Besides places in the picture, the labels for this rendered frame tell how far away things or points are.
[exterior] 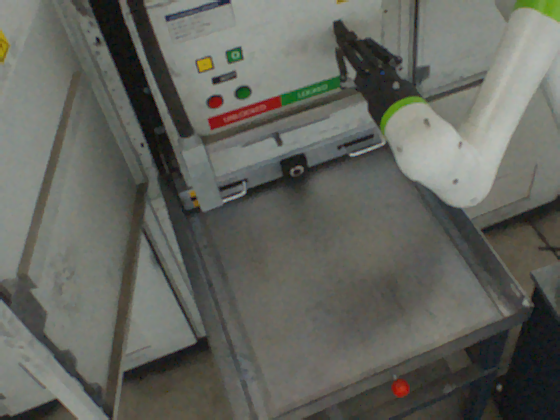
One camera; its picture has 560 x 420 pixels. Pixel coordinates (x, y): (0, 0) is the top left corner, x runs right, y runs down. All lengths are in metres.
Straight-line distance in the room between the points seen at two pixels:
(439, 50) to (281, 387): 0.91
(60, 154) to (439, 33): 0.93
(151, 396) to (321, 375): 1.10
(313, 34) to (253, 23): 0.13
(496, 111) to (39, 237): 0.77
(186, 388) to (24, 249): 1.28
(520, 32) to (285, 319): 0.71
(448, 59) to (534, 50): 0.56
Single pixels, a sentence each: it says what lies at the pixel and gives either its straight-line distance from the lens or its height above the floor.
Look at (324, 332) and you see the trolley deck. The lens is 1.31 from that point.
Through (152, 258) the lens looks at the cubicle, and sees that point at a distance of 1.83.
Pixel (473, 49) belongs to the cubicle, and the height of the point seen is 0.93.
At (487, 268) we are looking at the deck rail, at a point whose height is 0.85.
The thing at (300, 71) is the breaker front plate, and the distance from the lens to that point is 1.36.
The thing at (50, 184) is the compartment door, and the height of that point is 1.24.
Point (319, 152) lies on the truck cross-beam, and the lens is 1.52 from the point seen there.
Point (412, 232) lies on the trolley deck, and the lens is 1.43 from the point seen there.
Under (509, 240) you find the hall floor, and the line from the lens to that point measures 2.49.
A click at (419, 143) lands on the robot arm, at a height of 1.27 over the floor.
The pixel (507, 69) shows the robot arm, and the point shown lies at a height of 1.26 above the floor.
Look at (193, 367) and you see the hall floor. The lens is 2.29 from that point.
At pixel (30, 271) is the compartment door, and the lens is 1.05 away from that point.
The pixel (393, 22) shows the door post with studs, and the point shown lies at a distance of 1.58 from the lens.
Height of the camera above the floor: 2.01
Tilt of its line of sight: 49 degrees down
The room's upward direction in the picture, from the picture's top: 6 degrees counter-clockwise
